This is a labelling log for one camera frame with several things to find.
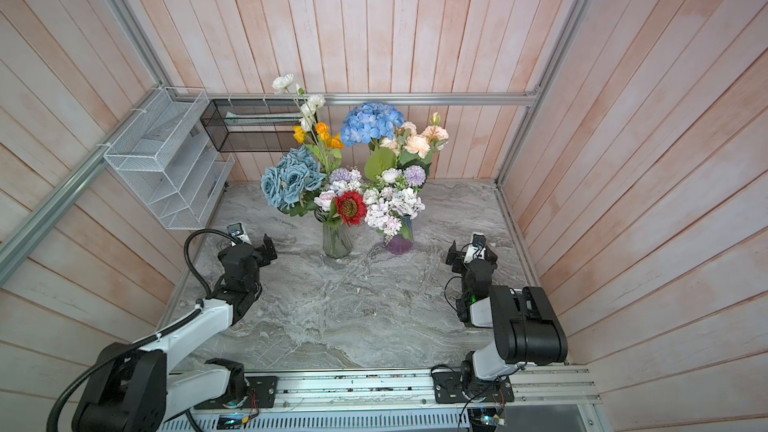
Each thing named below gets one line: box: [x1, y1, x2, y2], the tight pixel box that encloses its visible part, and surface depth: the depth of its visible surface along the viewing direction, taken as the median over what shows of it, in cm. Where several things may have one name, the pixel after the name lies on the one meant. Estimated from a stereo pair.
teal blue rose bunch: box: [260, 146, 327, 217], surface depth 71 cm
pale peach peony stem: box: [380, 121, 417, 155], surface depth 81 cm
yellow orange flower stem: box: [293, 122, 344, 172], surface depth 81 cm
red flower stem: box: [335, 190, 367, 227], surface depth 78 cm
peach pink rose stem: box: [401, 112, 449, 166], surface depth 80 cm
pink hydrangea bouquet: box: [364, 165, 427, 243], surface depth 76 cm
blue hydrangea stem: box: [340, 102, 406, 151], surface depth 72 cm
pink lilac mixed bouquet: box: [314, 167, 362, 211], surface depth 80 cm
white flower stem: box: [271, 73, 327, 146], surface depth 81 cm
